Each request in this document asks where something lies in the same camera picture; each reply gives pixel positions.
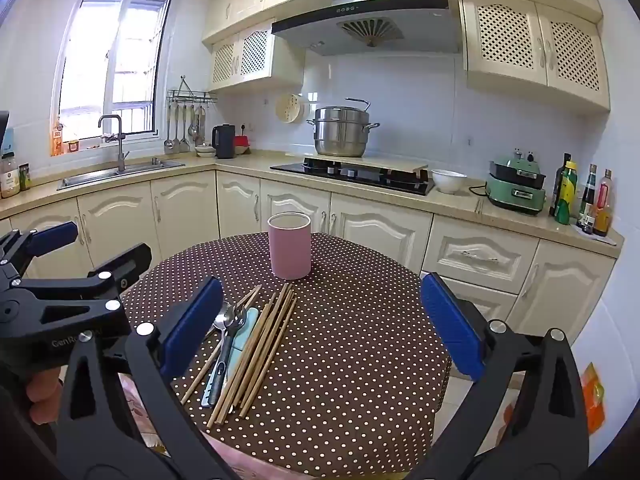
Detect green electric cooker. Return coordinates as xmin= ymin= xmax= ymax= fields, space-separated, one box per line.
xmin=485 ymin=149 xmax=548 ymax=216

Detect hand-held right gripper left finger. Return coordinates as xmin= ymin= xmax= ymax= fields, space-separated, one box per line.
xmin=55 ymin=276 xmax=236 ymax=480

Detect black glass cooktop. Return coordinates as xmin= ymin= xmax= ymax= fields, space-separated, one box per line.
xmin=270 ymin=156 xmax=436 ymax=197

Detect white label jar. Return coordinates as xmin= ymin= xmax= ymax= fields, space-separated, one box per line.
xmin=0 ymin=152 xmax=21 ymax=199

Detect white framed window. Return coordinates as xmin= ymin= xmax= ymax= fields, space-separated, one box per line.
xmin=52 ymin=0 xmax=176 ymax=143

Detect pink utensil holder cup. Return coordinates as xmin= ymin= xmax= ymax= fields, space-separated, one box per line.
xmin=267 ymin=212 xmax=313 ymax=281

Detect red label sauce bottle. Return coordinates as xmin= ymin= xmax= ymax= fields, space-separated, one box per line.
xmin=594 ymin=169 xmax=615 ymax=237

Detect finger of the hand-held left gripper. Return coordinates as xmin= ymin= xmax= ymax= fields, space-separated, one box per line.
xmin=0 ymin=221 xmax=79 ymax=291
xmin=0 ymin=243 xmax=152 ymax=326

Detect cream round perforated plate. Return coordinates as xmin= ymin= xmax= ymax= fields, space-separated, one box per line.
xmin=275 ymin=93 xmax=310 ymax=124

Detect cream lower kitchen cabinets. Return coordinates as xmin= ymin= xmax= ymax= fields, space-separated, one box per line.
xmin=0 ymin=169 xmax=618 ymax=411

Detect stainless steel steamer pot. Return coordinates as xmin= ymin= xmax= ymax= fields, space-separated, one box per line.
xmin=306 ymin=98 xmax=381 ymax=158

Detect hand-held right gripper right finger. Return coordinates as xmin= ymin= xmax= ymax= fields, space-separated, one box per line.
xmin=405 ymin=272 xmax=591 ymax=480

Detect metal wall utensil rack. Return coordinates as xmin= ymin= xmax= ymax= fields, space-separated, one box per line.
xmin=166 ymin=75 xmax=218 ymax=106

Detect grey range hood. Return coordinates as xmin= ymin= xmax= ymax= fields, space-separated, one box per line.
xmin=271 ymin=0 xmax=462 ymax=57

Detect dark sauce bottle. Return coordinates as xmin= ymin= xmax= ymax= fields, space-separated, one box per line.
xmin=576 ymin=164 xmax=598 ymax=233

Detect metal kitchen faucet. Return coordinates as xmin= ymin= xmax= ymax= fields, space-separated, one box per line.
xmin=98 ymin=115 xmax=130 ymax=173

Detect brown polka dot tablecloth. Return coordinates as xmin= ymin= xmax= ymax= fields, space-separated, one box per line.
xmin=120 ymin=231 xmax=453 ymax=478

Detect light teal handled utensil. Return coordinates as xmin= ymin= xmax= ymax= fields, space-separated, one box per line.
xmin=227 ymin=306 xmax=261 ymax=378

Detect white bowl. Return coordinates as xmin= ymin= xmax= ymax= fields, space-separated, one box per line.
xmin=431 ymin=169 xmax=468 ymax=195

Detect person's left hand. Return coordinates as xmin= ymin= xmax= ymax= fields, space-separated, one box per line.
xmin=25 ymin=366 xmax=65 ymax=427

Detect dark glass bottle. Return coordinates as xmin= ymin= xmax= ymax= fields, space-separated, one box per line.
xmin=550 ymin=152 xmax=572 ymax=218

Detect black electric kettle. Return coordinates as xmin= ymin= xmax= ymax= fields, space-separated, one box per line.
xmin=212 ymin=123 xmax=237 ymax=160

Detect green bottle yellow cap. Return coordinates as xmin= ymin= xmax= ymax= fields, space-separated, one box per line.
xmin=555 ymin=161 xmax=579 ymax=226

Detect stainless steel sink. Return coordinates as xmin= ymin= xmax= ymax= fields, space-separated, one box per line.
xmin=56 ymin=157 xmax=186 ymax=191

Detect black handled spoon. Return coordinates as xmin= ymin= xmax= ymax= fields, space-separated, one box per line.
xmin=207 ymin=305 xmax=249 ymax=407

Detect pile of wooden chopsticks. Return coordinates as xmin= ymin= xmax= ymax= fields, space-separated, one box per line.
xmin=180 ymin=282 xmax=299 ymax=429

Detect silver metal spoon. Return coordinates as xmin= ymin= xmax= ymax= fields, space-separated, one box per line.
xmin=200 ymin=301 xmax=236 ymax=409

